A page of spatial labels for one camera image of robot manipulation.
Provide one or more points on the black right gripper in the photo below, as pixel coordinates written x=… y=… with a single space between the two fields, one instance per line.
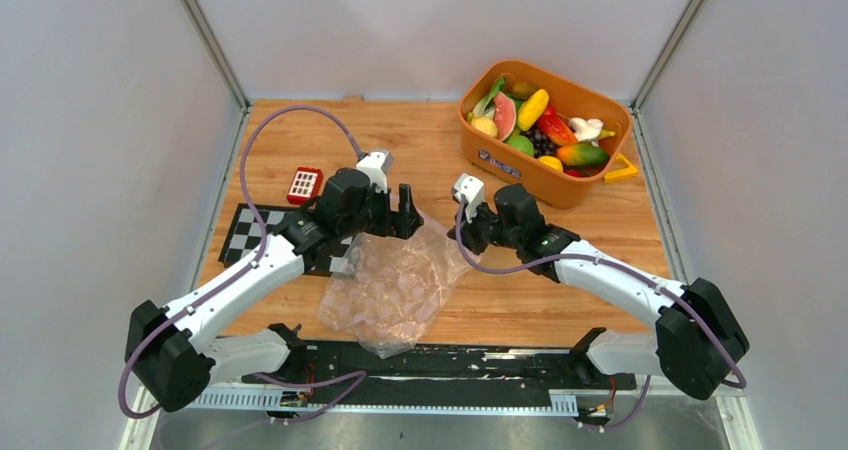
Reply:
x=470 y=240

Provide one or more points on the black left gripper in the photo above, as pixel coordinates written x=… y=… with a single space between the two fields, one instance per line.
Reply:
x=401 y=224

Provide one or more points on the clear zip top bag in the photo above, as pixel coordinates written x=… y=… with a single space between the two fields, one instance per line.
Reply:
x=389 y=291

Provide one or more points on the orange plastic basket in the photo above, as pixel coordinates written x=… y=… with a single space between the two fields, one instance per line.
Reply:
x=569 y=99

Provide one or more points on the green toy lettuce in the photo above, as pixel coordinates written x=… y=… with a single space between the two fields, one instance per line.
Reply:
x=485 y=106

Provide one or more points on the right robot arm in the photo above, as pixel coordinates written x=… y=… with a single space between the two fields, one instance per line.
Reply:
x=695 y=340

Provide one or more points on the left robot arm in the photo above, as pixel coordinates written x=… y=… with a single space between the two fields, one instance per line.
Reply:
x=174 y=350

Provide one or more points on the yellow toy lemon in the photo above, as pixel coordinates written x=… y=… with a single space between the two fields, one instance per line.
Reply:
x=551 y=162

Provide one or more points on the dark toy grapes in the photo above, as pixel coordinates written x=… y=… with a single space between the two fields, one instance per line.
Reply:
x=543 y=145

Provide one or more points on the toy mango green orange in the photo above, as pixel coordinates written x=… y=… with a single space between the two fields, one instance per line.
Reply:
x=582 y=155

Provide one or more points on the red toy window block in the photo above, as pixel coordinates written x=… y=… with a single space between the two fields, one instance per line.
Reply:
x=305 y=185

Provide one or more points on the red toy pepper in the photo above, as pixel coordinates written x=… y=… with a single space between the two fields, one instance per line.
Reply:
x=552 y=125

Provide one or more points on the toy watermelon slice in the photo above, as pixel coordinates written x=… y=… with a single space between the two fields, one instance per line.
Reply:
x=505 y=116

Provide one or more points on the yellow toy corn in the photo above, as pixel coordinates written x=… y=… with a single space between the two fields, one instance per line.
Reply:
x=531 y=110

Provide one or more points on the white toy garlic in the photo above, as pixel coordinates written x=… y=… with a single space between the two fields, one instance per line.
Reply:
x=586 y=130

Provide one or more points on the yellow triangular toy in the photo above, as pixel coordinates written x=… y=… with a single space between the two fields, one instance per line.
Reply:
x=623 y=169

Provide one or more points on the brown toy potato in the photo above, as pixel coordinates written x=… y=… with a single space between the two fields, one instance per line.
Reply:
x=523 y=90

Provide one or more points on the black white checkerboard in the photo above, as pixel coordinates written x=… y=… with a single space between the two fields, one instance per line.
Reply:
x=244 y=235

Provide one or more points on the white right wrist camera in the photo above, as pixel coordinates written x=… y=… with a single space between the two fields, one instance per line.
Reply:
x=468 y=190

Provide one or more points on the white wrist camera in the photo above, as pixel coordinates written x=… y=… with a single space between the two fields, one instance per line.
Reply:
x=376 y=165
x=468 y=190

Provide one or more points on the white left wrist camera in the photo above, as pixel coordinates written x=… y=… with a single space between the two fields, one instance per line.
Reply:
x=376 y=165

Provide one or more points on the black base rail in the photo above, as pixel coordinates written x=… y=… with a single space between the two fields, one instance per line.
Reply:
x=431 y=375

